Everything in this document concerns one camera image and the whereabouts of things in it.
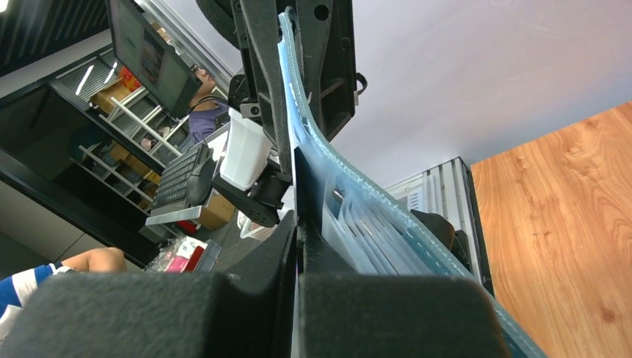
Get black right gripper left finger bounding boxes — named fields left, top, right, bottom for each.
left=1, top=213, right=295, bottom=357

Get pink packet in bin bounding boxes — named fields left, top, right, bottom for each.
left=162, top=236, right=221, bottom=273

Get seated person in background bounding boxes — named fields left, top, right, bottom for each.
left=187, top=66, right=229, bottom=144

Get black computer keyboard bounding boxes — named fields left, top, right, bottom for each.
left=151, top=143, right=216, bottom=216

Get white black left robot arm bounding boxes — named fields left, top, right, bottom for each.
left=197, top=1, right=367, bottom=227

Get blue leather card holder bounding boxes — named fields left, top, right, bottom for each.
left=276, top=5, right=549, bottom=358

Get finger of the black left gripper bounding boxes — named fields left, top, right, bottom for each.
left=296, top=0, right=357, bottom=140
left=232, top=1, right=291, bottom=175

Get person's bare forearm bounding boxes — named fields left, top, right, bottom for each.
left=59, top=247, right=127, bottom=273

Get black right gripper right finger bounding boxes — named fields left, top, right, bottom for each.
left=298, top=224, right=511, bottom=357

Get computer monitor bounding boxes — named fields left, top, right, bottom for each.
left=106, top=0, right=201, bottom=118

